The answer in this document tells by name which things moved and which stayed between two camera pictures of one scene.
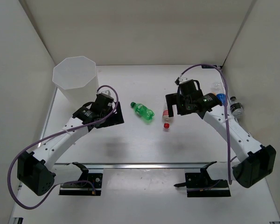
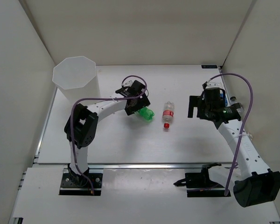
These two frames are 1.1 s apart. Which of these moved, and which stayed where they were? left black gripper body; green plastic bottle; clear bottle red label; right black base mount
Moved: left black gripper body
Stayed: green plastic bottle; clear bottle red label; right black base mount
